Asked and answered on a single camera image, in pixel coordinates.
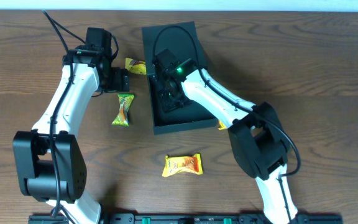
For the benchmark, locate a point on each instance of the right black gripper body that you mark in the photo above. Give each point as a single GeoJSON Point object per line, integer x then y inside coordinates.
{"type": "Point", "coordinates": [169, 99]}

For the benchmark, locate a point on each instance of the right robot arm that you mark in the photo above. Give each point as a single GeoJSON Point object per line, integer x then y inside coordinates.
{"type": "Point", "coordinates": [259, 144]}

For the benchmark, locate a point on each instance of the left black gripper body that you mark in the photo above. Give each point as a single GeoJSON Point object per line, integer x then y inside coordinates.
{"type": "Point", "coordinates": [120, 79]}

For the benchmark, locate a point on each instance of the dark green box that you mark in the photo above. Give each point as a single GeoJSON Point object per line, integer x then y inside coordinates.
{"type": "Point", "coordinates": [171, 51]}

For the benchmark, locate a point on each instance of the plain yellow snack packet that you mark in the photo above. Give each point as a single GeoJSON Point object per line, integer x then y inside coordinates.
{"type": "Point", "coordinates": [222, 126]}

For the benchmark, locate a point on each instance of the green orange snack packet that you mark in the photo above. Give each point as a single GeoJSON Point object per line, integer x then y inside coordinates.
{"type": "Point", "coordinates": [125, 101]}

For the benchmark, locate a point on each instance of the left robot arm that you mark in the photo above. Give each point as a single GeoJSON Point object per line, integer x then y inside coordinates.
{"type": "Point", "coordinates": [49, 163]}

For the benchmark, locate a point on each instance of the yellow brown snack packet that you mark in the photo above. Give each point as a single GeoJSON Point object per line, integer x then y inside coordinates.
{"type": "Point", "coordinates": [135, 66]}

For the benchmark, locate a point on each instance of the yellow orange snack packet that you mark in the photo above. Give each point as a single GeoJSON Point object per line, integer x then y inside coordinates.
{"type": "Point", "coordinates": [175, 165]}

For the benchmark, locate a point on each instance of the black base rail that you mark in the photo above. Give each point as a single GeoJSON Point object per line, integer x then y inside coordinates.
{"type": "Point", "coordinates": [248, 218]}

